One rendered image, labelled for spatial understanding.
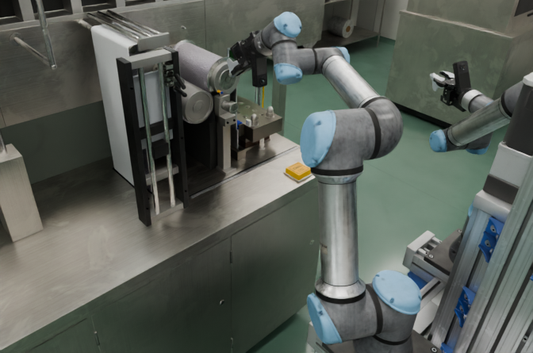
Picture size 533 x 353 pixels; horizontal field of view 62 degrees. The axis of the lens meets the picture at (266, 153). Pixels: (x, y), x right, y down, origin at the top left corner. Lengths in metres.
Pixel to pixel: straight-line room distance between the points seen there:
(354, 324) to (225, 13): 1.34
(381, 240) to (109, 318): 1.85
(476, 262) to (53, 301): 1.08
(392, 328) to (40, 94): 1.28
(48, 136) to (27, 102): 0.15
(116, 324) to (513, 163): 1.14
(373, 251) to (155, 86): 1.84
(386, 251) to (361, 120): 1.90
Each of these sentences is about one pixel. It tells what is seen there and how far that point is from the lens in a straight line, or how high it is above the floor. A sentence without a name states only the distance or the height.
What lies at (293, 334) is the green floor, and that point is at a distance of 2.31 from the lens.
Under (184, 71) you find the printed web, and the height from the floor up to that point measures 1.24.
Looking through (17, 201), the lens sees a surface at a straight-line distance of 1.48.
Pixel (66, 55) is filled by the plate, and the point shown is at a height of 1.33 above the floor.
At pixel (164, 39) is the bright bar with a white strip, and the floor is 1.44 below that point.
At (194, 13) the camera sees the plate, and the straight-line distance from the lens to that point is 1.86.
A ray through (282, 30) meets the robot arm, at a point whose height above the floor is 1.49.
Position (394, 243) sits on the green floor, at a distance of 2.87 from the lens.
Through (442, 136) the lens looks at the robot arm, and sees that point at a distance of 1.59.
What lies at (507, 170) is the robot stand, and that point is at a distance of 1.11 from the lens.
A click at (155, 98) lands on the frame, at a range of 1.33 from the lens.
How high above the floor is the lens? 1.85
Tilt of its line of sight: 31 degrees down
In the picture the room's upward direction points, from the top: 2 degrees clockwise
